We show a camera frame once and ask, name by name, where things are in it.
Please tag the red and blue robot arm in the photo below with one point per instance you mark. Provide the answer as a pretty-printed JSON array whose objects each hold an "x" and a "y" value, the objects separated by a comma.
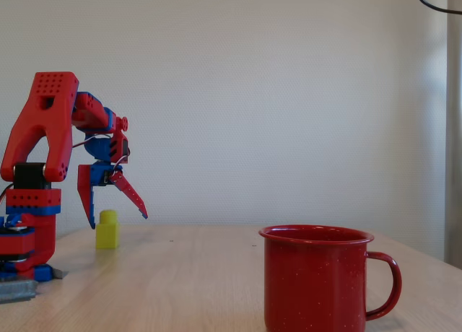
[{"x": 50, "y": 94}]

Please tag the grey duct tape piece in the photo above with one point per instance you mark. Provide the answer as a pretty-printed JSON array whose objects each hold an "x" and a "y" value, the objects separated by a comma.
[
  {"x": 59, "y": 273},
  {"x": 18, "y": 292}
]

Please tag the grey curtain strip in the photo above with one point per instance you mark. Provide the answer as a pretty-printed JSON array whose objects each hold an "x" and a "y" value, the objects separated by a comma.
[{"x": 454, "y": 130}]

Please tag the blue and red gripper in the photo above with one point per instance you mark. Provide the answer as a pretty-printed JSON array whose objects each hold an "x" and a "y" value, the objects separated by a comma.
[{"x": 98, "y": 175}]

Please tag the yellow-green toy block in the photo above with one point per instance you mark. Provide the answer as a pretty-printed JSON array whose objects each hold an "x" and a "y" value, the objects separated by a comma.
[{"x": 107, "y": 234}]

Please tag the red enamel mug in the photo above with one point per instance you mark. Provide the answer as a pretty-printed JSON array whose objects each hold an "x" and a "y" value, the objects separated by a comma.
[{"x": 310, "y": 281}]

